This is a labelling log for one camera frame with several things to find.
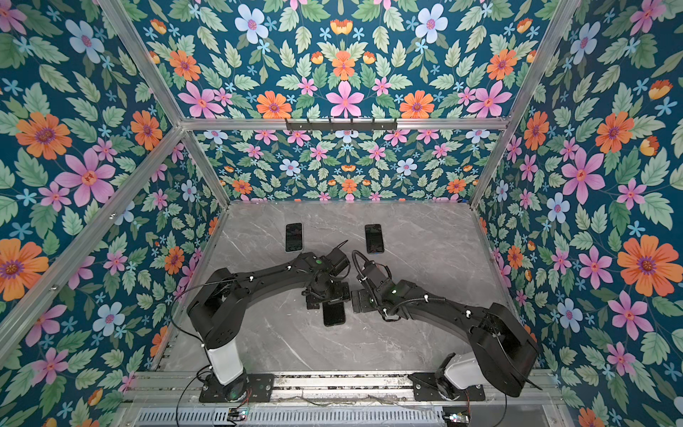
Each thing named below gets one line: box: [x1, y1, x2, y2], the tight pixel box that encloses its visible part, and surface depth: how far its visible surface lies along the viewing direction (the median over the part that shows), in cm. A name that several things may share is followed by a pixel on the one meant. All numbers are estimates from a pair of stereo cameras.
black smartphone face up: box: [321, 301, 346, 327], surface depth 88 cm
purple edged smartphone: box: [284, 221, 304, 253], surface depth 110 cm
